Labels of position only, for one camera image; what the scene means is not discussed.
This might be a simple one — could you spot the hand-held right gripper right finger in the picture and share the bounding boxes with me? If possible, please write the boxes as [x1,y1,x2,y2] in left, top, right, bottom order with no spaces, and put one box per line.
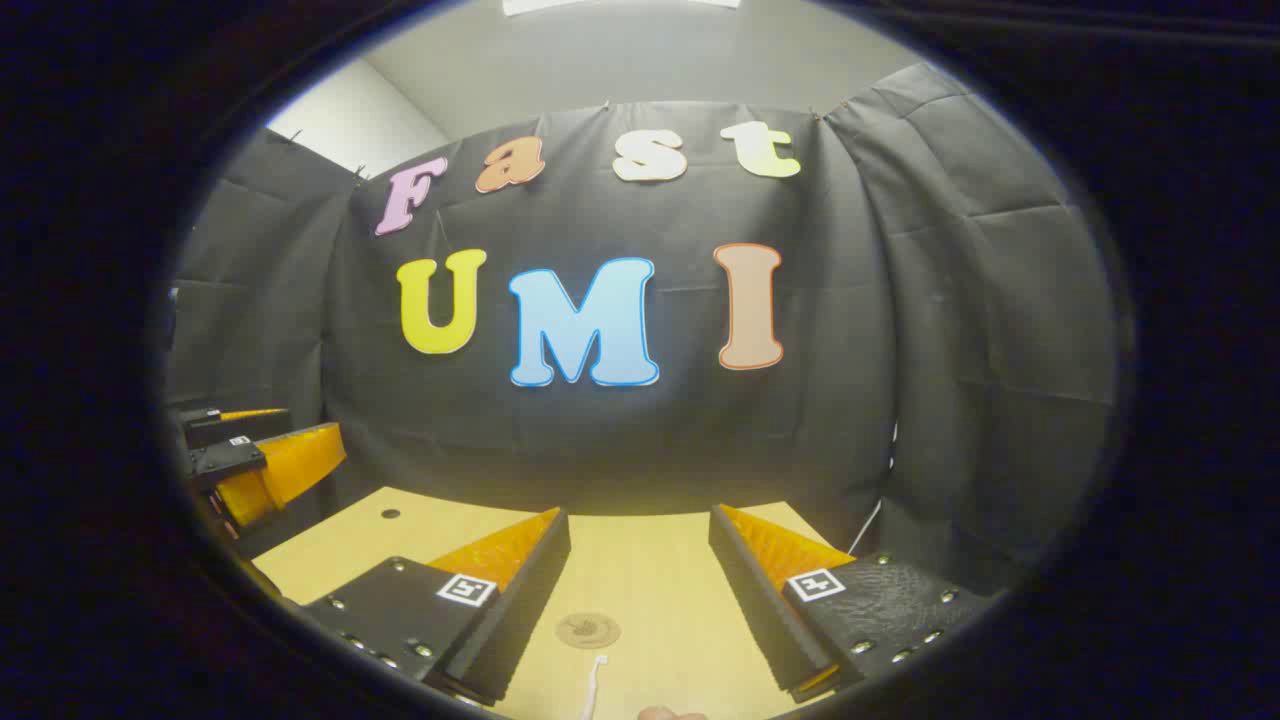
[708,503,1001,703]

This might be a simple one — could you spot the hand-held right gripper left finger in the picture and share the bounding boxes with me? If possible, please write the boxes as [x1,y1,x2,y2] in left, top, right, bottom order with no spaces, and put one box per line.
[300,507,572,706]

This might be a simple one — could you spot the round cork coaster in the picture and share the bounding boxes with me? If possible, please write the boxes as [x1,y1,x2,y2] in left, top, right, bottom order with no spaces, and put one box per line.
[555,612,622,650]

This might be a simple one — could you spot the white ceiling light panel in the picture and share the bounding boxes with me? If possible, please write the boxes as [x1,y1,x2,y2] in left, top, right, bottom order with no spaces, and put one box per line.
[500,0,743,17]

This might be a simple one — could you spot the white cable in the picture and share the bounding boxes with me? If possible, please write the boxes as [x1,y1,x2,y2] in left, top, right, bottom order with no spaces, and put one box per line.
[860,424,898,557]

